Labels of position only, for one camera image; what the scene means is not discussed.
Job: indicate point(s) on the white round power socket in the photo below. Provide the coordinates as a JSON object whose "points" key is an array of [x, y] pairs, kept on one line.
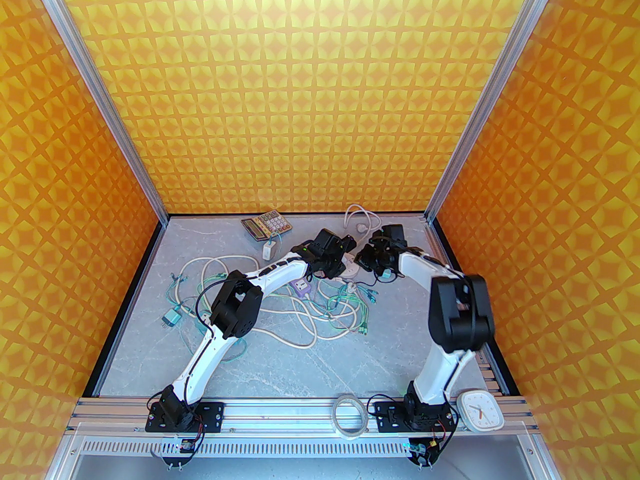
{"points": [[351, 268]]}

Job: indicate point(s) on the purple power strip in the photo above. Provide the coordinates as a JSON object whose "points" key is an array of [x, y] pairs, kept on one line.
{"points": [[301, 288]]}

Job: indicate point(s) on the white charger plug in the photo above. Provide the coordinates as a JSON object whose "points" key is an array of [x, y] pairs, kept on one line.
{"points": [[269, 251]]}

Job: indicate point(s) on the teal plug adapter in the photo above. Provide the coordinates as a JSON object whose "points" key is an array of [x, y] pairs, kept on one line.
{"points": [[171, 318]]}

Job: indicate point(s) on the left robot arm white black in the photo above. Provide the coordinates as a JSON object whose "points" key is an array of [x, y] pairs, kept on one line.
{"points": [[235, 305]]}

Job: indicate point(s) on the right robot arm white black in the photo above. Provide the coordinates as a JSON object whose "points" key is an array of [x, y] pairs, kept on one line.
{"points": [[460, 315]]}

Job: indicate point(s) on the beige desk calculator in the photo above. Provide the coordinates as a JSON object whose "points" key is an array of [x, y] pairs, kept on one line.
{"points": [[266, 225]]}

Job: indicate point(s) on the clear tape roll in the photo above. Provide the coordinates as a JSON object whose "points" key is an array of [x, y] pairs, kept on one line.
{"points": [[337, 413]]}

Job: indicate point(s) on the white square clock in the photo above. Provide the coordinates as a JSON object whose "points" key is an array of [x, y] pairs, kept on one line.
{"points": [[481, 410]]}

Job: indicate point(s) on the small controller board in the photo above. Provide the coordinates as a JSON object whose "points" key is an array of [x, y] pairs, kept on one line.
{"points": [[422, 450], [181, 449]]}

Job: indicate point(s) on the aluminium front rail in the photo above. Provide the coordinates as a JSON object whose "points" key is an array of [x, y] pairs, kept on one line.
{"points": [[285, 410]]}

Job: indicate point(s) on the aluminium frame post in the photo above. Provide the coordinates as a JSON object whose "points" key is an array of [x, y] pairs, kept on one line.
{"points": [[487, 88], [100, 93]]}

